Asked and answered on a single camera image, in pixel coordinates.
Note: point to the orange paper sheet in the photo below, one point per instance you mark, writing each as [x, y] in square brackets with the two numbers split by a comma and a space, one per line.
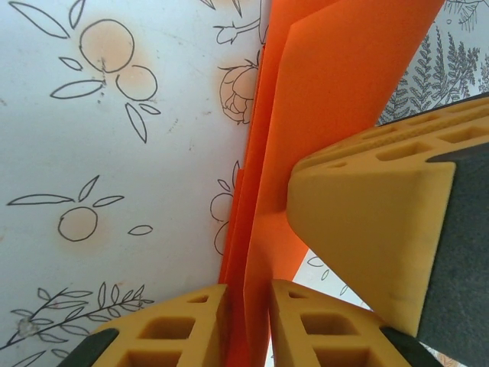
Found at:
[324, 95]

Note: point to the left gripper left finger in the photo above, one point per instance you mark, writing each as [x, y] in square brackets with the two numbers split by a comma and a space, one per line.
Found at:
[172, 332]

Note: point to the floral printed table mat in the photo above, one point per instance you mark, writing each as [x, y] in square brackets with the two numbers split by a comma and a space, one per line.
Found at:
[114, 153]

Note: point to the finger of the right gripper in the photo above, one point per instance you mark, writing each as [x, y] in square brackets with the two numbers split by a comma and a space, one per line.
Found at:
[363, 214]

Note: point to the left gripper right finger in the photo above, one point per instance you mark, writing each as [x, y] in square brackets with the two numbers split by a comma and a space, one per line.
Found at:
[328, 336]

